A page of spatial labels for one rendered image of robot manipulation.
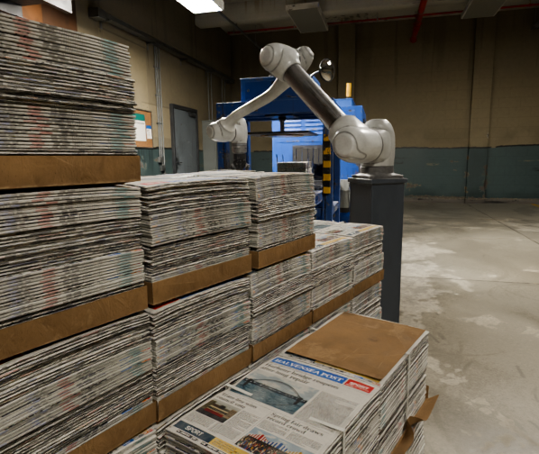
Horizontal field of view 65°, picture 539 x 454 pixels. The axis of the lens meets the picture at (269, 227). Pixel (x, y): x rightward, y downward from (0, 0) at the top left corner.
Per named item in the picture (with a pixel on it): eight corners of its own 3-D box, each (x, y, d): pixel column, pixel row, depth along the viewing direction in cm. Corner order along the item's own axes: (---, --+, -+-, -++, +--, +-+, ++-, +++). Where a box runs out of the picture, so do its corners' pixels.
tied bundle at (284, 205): (316, 249, 125) (317, 171, 121) (258, 272, 101) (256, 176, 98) (220, 238, 146) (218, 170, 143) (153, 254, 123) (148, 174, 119)
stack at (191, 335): (380, 413, 183) (387, 224, 169) (174, 685, 90) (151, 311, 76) (304, 386, 205) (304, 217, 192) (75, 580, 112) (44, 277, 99)
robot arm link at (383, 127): (399, 166, 205) (401, 119, 201) (383, 167, 191) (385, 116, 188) (369, 166, 215) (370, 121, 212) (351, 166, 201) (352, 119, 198)
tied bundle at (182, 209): (254, 274, 100) (252, 176, 97) (153, 310, 77) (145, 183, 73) (152, 254, 123) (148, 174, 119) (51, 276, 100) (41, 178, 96)
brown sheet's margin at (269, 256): (315, 248, 125) (315, 233, 124) (259, 269, 102) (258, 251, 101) (219, 235, 146) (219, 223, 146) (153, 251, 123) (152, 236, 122)
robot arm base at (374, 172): (376, 176, 220) (377, 165, 219) (404, 177, 200) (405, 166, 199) (346, 177, 214) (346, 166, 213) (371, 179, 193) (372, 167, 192)
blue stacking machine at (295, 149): (367, 240, 558) (371, 77, 525) (272, 237, 591) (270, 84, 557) (369, 223, 702) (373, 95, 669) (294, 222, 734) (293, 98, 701)
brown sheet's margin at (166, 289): (252, 271, 100) (252, 253, 99) (153, 305, 77) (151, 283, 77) (151, 251, 122) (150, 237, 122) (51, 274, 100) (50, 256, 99)
